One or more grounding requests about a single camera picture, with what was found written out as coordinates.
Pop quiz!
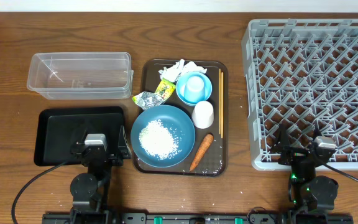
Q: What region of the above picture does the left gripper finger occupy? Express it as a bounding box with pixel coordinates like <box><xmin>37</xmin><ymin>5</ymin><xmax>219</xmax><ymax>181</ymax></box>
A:
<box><xmin>117</xmin><ymin>125</ymin><xmax>132</xmax><ymax>159</ymax></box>
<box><xmin>70</xmin><ymin>123</ymin><xmax>88</xmax><ymax>149</ymax></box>

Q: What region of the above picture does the white rice pile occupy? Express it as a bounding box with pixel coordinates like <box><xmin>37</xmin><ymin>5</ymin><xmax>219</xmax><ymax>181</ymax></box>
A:
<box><xmin>139</xmin><ymin>119</ymin><xmax>180</xmax><ymax>161</ymax></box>

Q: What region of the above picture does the dark blue plate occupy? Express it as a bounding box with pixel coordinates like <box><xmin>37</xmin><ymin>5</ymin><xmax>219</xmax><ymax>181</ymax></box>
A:
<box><xmin>131</xmin><ymin>105</ymin><xmax>195</xmax><ymax>168</ymax></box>

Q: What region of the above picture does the orange carrot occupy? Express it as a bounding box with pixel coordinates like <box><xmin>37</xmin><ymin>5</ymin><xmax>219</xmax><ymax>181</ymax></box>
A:
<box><xmin>190</xmin><ymin>134</ymin><xmax>214</xmax><ymax>172</ymax></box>

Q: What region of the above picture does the white cup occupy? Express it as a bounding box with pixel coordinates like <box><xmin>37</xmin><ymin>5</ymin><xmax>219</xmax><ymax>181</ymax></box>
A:
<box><xmin>191</xmin><ymin>101</ymin><xmax>214</xmax><ymax>129</ymax></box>

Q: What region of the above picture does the light blue cup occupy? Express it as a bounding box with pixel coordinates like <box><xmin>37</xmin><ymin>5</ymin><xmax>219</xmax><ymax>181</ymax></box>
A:
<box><xmin>183</xmin><ymin>75</ymin><xmax>205</xmax><ymax>103</ymax></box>

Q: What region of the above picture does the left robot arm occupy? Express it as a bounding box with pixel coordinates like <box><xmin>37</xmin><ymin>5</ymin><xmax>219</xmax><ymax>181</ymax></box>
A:
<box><xmin>68</xmin><ymin>126</ymin><xmax>131</xmax><ymax>223</ymax></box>

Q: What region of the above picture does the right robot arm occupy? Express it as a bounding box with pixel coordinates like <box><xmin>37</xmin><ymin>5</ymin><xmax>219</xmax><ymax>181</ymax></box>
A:
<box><xmin>272</xmin><ymin>124</ymin><xmax>339</xmax><ymax>223</ymax></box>

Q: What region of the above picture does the black waste tray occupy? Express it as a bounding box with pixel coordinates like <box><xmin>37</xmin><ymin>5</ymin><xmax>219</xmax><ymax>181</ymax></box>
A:
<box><xmin>34</xmin><ymin>106</ymin><xmax>124</xmax><ymax>166</ymax></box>

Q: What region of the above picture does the grey dishwasher rack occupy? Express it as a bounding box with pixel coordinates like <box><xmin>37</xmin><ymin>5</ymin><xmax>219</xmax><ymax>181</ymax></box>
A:
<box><xmin>241</xmin><ymin>19</ymin><xmax>358</xmax><ymax>171</ymax></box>

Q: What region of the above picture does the yellow foil snack wrapper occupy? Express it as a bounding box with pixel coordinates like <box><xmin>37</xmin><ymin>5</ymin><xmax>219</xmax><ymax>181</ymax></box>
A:
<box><xmin>132</xmin><ymin>78</ymin><xmax>176</xmax><ymax>110</ymax></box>

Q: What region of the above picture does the clear plastic bin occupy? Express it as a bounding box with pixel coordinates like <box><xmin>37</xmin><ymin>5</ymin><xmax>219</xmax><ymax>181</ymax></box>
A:
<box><xmin>27</xmin><ymin>52</ymin><xmax>134</xmax><ymax>100</ymax></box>

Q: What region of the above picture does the crumpled white tissue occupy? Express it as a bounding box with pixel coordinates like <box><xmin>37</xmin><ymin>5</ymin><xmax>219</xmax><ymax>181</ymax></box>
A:
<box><xmin>158</xmin><ymin>59</ymin><xmax>207</xmax><ymax>83</ymax></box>

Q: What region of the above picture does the light blue bowl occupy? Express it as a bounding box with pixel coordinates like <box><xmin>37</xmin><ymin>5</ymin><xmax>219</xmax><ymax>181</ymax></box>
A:
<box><xmin>176</xmin><ymin>72</ymin><xmax>213</xmax><ymax>106</ymax></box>

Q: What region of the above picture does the right wooden chopstick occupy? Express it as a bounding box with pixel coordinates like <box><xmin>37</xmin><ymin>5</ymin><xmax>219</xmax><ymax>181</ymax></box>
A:
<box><xmin>220</xmin><ymin>72</ymin><xmax>224</xmax><ymax>138</ymax></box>

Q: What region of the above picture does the wooden chopstick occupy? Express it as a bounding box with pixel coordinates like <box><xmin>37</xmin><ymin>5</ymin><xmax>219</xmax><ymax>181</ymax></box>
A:
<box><xmin>218</xmin><ymin>68</ymin><xmax>222</xmax><ymax>136</ymax></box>
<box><xmin>220</xmin><ymin>72</ymin><xmax>224</xmax><ymax>138</ymax></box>

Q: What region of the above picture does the brown serving tray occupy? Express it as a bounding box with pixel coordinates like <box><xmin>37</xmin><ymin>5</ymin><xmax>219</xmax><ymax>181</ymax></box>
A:
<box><xmin>133</xmin><ymin>61</ymin><xmax>229</xmax><ymax>177</ymax></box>

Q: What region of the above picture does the left wooden chopstick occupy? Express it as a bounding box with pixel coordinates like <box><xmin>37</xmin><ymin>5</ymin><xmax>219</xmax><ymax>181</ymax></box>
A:
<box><xmin>218</xmin><ymin>68</ymin><xmax>222</xmax><ymax>136</ymax></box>

